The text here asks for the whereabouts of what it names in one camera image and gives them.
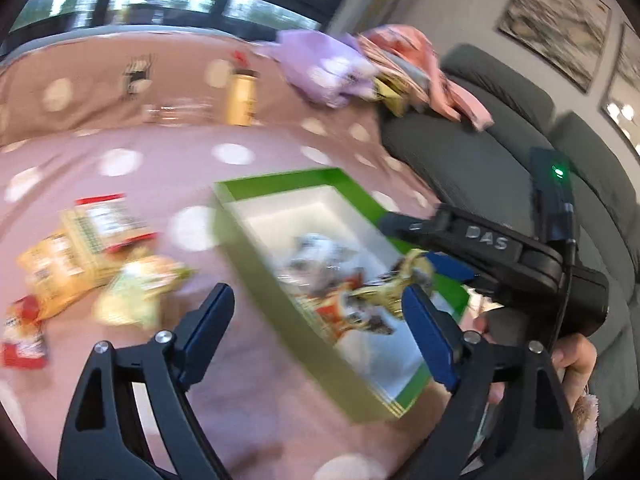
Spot purple floral cloth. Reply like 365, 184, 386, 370
270, 29, 381, 108

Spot person's right hand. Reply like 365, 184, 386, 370
552, 332, 599, 397

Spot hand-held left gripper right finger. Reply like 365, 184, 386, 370
400, 284, 586, 480

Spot red snack packet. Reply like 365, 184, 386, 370
0, 295, 51, 368

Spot framed grey picture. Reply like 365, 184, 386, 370
497, 0, 613, 93
600, 22, 640, 156

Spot green-labelled cracker packet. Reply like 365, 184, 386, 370
60, 207, 116, 281

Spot pale yellow green snack packet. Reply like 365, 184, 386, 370
95, 255, 193, 331

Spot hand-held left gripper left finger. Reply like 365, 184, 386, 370
56, 282, 236, 480

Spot pile of pink patterned cloths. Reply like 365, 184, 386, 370
357, 25, 493, 131

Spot green cardboard box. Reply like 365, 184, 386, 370
212, 167, 471, 423

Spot yellow bottle with brown cap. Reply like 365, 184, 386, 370
224, 52, 261, 127

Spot clear plastic bottle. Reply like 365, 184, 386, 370
142, 102, 221, 123

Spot beige red-edged snack packet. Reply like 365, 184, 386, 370
75, 192, 156, 253

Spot orange-yellow snack packet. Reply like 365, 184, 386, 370
16, 232, 113, 321

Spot dark gold snack packet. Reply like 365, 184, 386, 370
350, 250, 436, 321

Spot panda print snack packet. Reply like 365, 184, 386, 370
295, 270, 401, 346

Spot pink polka-dot blanket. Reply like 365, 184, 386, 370
0, 110, 481, 480

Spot grey sofa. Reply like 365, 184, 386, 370
380, 44, 640, 461

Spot white snack packet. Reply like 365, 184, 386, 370
280, 232, 361, 291

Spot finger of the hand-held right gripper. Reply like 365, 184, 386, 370
422, 251, 501, 306
377, 209, 443, 251

